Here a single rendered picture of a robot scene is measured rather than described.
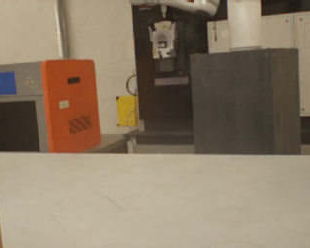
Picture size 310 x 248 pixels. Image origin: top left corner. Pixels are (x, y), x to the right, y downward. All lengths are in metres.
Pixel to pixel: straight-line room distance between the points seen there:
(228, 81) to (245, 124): 0.13
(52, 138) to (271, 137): 0.97
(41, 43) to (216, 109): 2.86
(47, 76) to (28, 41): 2.21
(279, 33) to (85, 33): 2.00
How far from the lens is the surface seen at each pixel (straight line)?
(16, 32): 4.07
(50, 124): 1.80
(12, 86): 1.90
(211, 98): 1.21
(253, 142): 1.17
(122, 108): 2.32
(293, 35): 2.08
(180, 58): 2.18
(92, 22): 3.66
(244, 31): 1.25
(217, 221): 0.47
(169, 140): 2.17
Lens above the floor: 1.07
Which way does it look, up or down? 7 degrees down
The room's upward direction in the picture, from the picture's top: 4 degrees counter-clockwise
